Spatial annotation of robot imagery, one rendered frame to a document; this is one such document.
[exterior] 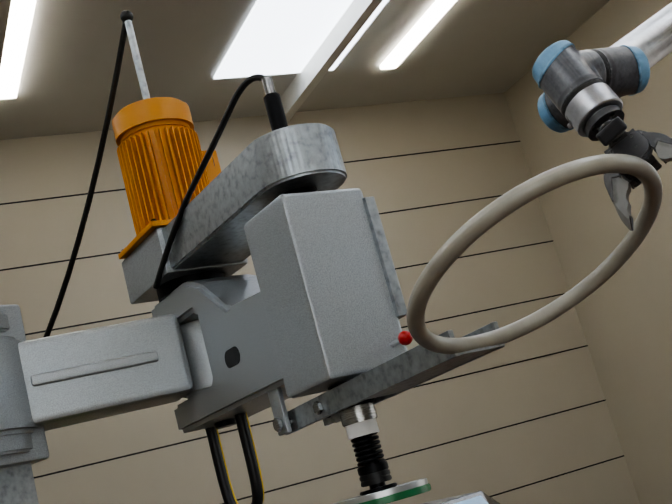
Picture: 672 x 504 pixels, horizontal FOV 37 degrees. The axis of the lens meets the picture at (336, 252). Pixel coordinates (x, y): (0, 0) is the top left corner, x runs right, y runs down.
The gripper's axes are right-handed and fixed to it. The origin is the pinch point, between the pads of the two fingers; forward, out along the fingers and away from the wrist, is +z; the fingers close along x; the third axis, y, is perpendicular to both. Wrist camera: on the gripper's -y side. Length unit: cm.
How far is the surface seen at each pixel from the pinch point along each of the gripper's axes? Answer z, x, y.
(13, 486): -52, 162, 13
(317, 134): -71, 49, 16
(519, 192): -5.9, 15.0, -23.1
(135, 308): -353, 352, 375
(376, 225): -51, 53, 30
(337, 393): -22, 78, 25
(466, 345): -5.3, 43.4, 7.7
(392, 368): -14, 61, 15
